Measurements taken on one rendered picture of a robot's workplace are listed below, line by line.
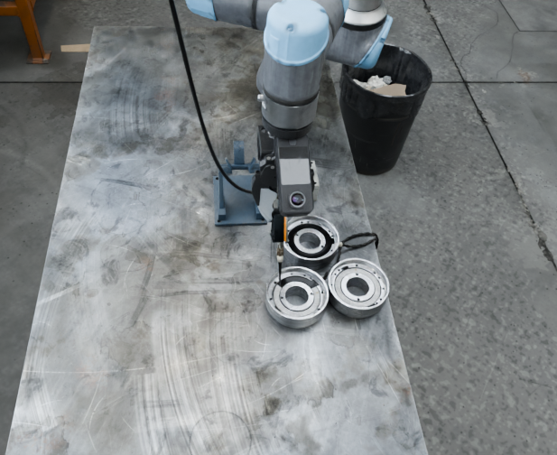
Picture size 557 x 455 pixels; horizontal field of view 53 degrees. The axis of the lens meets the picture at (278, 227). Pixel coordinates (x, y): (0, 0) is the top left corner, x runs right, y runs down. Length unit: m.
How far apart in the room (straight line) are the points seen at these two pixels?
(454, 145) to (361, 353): 1.78
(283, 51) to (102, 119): 0.70
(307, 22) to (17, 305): 1.56
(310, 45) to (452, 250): 1.60
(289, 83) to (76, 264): 0.53
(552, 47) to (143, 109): 2.63
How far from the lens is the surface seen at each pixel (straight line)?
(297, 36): 0.68
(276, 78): 0.72
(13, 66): 3.00
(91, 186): 1.17
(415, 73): 2.31
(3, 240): 2.22
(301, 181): 0.77
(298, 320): 0.92
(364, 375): 0.93
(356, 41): 1.23
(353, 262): 1.00
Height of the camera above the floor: 1.63
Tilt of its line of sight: 50 degrees down
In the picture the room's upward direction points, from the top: 6 degrees clockwise
